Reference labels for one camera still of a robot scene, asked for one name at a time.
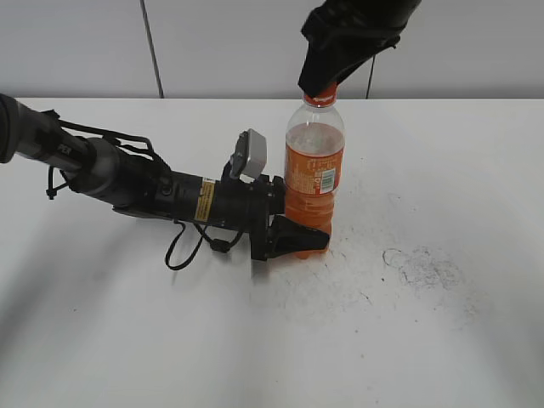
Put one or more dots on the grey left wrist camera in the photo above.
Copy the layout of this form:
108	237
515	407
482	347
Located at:
250	155

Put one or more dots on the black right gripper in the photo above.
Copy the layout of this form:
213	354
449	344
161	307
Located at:
343	35

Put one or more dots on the orange bottle cap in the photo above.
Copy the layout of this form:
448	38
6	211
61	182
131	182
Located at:
326	98

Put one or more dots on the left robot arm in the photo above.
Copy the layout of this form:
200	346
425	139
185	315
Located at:
125	171

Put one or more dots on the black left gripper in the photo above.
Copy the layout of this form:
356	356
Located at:
246	208

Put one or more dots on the orange drink plastic bottle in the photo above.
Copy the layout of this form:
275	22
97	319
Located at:
315	141

